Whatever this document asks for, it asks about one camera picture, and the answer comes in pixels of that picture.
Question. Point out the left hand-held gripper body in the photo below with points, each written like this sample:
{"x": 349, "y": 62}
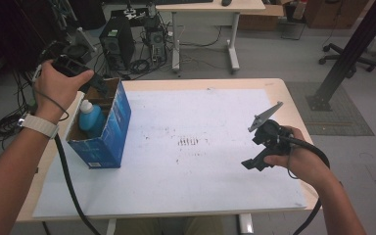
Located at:
{"x": 70, "y": 63}

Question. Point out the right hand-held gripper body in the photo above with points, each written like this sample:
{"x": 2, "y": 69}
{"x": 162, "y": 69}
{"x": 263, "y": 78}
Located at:
{"x": 274, "y": 138}

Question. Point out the blue dish soap bottle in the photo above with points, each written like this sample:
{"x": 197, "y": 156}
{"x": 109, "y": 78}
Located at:
{"x": 89, "y": 120}

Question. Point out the blue cardboard box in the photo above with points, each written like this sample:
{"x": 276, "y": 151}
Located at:
{"x": 114, "y": 130}

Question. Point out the person's left hand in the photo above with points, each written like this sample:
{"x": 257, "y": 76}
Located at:
{"x": 57, "y": 91}

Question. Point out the person's right hand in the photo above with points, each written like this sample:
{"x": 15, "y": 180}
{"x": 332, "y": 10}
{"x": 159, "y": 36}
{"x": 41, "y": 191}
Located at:
{"x": 303, "y": 160}

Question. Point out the white sheet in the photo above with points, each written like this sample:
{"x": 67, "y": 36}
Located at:
{"x": 215, "y": 176}

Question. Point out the light wooden table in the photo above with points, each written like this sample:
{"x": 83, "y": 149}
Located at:
{"x": 287, "y": 94}

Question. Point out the black computer tower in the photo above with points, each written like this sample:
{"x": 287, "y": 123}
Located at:
{"x": 116, "y": 42}

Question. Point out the dark curtain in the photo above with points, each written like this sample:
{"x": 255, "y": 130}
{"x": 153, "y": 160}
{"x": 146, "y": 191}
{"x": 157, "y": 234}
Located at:
{"x": 13, "y": 29}

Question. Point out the grey floor mat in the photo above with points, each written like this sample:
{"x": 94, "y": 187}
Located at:
{"x": 339, "y": 120}

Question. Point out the white wristwatch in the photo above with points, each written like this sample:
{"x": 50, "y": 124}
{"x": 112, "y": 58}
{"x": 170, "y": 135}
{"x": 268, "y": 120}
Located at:
{"x": 40, "y": 125}

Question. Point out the open computer case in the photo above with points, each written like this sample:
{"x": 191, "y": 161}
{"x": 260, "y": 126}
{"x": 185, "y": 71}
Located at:
{"x": 156, "y": 42}

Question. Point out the black office chair base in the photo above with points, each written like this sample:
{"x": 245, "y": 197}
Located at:
{"x": 339, "y": 57}

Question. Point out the brown cardboard box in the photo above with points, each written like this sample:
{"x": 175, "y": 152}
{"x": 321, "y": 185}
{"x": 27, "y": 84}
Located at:
{"x": 261, "y": 19}

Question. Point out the white desk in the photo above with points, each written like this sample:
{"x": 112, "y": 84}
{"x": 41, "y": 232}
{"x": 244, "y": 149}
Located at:
{"x": 209, "y": 9}

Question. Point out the brown wooden cabinet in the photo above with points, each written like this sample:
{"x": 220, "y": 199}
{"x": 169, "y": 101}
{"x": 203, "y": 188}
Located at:
{"x": 336, "y": 13}

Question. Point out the black computer mouse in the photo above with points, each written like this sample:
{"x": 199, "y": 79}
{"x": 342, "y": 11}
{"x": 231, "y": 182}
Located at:
{"x": 226, "y": 2}

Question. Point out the black metal post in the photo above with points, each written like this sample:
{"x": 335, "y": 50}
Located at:
{"x": 349, "y": 55}

